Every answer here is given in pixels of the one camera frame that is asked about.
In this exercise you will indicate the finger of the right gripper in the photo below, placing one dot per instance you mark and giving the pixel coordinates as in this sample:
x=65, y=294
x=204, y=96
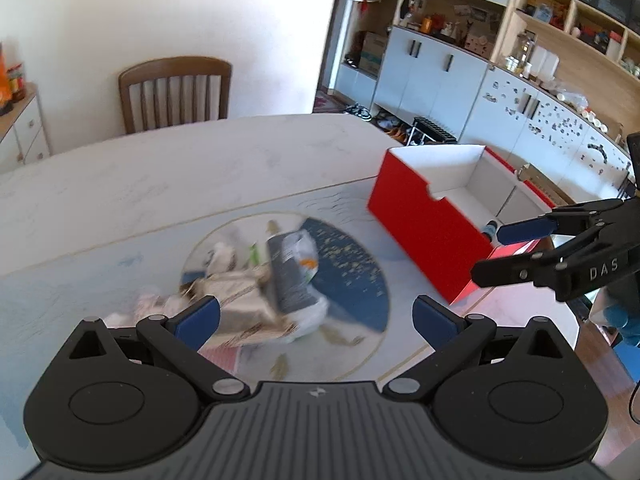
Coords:
x=526, y=230
x=514, y=269

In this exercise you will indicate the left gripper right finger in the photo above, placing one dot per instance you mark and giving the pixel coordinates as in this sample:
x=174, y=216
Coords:
x=456, y=341

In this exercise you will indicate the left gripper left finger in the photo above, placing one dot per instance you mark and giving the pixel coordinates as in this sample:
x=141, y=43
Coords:
x=175, y=342

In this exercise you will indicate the silver foil snack bag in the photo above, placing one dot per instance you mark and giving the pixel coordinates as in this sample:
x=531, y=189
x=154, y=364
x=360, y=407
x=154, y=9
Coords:
x=248, y=313

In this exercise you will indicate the dark grey snack bag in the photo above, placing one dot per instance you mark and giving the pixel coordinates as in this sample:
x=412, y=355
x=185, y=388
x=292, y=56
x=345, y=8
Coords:
x=294, y=262

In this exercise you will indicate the white tissue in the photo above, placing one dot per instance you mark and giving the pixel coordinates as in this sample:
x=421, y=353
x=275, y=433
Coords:
x=135, y=306

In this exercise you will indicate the red white cardboard box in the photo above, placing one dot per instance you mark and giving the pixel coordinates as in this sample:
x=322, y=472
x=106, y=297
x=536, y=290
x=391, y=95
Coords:
x=434, y=200

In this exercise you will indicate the black shoe rack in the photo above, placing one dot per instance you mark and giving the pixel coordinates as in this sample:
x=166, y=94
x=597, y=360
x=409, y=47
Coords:
x=423, y=131

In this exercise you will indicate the brown wooden chair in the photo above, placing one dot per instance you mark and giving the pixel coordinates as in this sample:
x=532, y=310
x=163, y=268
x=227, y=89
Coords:
x=169, y=92

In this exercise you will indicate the white sideboard cabinet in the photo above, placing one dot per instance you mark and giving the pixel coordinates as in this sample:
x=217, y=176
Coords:
x=23, y=138

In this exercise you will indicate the orange snack bag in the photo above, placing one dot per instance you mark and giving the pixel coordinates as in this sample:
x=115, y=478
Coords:
x=5, y=88

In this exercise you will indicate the white wall cabinet unit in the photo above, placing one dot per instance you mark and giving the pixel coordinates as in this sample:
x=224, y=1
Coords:
x=552, y=84

